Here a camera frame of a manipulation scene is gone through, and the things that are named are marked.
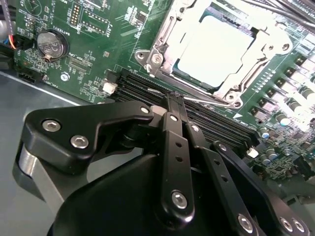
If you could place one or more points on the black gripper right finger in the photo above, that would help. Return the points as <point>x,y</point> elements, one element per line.
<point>216,169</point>

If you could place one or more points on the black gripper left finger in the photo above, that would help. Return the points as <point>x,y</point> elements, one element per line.
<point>73,127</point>

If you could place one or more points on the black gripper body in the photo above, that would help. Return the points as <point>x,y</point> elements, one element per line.
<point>110,201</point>

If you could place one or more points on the silver green CPU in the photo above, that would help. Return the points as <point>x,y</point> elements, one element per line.
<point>216,49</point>

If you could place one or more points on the metal socket cover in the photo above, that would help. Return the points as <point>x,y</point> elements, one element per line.
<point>183,37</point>

